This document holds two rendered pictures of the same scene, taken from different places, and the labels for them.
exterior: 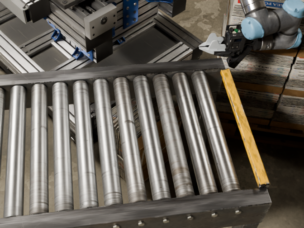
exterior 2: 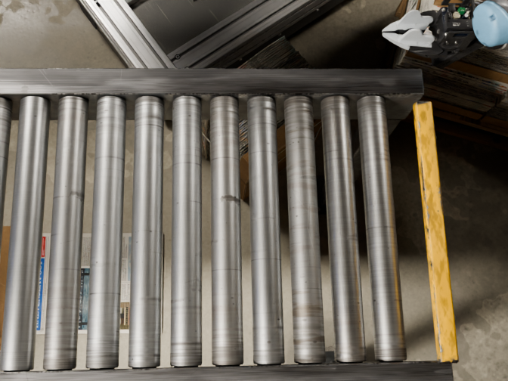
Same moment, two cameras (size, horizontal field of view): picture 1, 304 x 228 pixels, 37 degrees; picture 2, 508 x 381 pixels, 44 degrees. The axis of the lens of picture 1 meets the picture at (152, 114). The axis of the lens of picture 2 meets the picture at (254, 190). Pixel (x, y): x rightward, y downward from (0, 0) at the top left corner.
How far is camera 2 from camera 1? 56 cm
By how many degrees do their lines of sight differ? 23
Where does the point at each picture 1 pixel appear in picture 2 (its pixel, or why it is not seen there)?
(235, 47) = (451, 43)
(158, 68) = (297, 82)
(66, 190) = (106, 330)
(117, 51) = not seen: outside the picture
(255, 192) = (429, 370)
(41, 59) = not seen: outside the picture
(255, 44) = not seen: hidden behind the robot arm
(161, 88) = (296, 129)
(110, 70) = (207, 79)
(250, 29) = (490, 32)
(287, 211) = (475, 261)
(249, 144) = (438, 276)
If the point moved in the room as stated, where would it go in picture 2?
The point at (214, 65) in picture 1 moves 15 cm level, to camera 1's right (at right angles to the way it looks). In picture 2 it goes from (404, 87) to (489, 103)
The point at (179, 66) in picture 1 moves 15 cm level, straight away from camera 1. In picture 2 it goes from (339, 82) to (357, 9)
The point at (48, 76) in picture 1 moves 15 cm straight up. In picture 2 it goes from (90, 80) to (69, 37)
